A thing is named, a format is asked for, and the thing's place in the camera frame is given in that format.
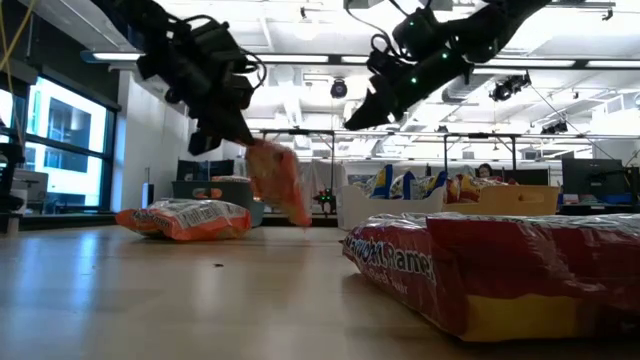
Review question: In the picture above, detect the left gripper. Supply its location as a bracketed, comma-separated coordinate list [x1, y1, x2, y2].
[137, 47, 260, 156]

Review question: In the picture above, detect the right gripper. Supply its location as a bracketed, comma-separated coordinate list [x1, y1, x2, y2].
[344, 49, 471, 131]

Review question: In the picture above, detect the blue Maruchan ramen pack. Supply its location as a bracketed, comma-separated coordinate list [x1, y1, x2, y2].
[418, 171, 448, 200]
[366, 163, 395, 200]
[392, 171, 422, 200]

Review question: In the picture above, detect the black computer monitor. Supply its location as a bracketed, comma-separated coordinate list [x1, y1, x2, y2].
[560, 157, 627, 197]
[175, 158, 236, 182]

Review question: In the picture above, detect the teal plastic bin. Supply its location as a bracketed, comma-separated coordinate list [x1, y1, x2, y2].
[171, 179, 266, 229]

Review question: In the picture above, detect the white plastic bin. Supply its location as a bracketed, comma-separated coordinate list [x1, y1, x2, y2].
[336, 184, 447, 232]

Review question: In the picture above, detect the black device with LEDs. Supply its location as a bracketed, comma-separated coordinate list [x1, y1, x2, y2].
[313, 187, 337, 217]

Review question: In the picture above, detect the ceiling light strip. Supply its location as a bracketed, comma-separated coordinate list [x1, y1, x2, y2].
[472, 56, 640, 70]
[81, 49, 331, 65]

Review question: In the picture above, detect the large window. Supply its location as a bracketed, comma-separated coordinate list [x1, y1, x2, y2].
[4, 74, 119, 211]

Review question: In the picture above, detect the small white cabinet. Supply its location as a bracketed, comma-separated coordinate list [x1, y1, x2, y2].
[10, 168, 50, 197]

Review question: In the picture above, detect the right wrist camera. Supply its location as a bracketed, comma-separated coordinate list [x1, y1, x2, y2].
[367, 48, 401, 77]

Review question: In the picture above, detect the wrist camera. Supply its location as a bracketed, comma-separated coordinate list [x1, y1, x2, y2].
[187, 18, 251, 69]
[367, 48, 401, 77]

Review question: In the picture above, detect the black metal rack frame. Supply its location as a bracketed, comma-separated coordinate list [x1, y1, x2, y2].
[442, 132, 519, 171]
[257, 128, 337, 176]

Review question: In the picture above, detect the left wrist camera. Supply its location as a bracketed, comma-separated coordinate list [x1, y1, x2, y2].
[187, 18, 251, 69]

